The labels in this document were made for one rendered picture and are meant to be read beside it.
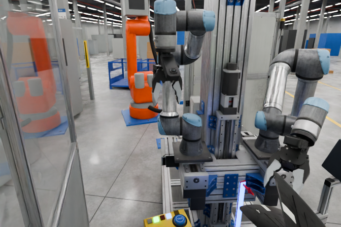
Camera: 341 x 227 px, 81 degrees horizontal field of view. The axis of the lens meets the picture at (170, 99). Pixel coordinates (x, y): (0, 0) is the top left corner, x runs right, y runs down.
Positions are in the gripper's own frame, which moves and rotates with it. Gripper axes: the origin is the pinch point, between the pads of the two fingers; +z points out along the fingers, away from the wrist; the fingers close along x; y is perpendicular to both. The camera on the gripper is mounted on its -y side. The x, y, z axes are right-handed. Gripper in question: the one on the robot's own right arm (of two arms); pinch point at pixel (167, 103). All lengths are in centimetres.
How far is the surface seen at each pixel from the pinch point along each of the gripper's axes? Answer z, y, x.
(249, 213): 29.2, -28.6, -17.9
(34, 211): 27, -9, 45
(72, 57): 14, 421, 84
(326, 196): 51, -15, -76
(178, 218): 39.8, -14.3, 0.5
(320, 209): 60, -14, -77
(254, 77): 21, 129, -150
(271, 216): 30.6, -30.7, -24.6
